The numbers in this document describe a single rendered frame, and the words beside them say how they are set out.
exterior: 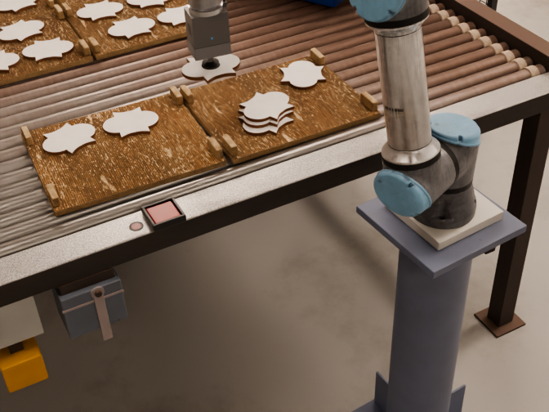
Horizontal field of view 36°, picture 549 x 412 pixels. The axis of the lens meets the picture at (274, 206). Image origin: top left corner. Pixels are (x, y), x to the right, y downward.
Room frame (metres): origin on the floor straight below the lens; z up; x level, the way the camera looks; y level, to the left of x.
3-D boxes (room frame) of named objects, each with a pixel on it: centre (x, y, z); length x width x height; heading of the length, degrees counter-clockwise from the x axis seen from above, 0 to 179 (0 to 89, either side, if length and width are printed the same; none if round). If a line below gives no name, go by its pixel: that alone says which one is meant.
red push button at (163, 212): (1.42, 0.24, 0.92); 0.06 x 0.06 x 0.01; 26
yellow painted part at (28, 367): (1.24, 0.58, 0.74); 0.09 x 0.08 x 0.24; 116
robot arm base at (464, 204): (1.44, -0.37, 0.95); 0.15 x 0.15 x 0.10
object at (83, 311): (1.33, 0.42, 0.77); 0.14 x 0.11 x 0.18; 116
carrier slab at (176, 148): (1.67, 0.37, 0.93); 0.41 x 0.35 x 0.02; 114
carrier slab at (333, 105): (1.84, -0.02, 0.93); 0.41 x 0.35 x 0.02; 116
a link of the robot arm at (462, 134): (1.43, -0.37, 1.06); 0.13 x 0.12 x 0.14; 138
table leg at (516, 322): (1.92, -0.74, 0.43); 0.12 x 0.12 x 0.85; 26
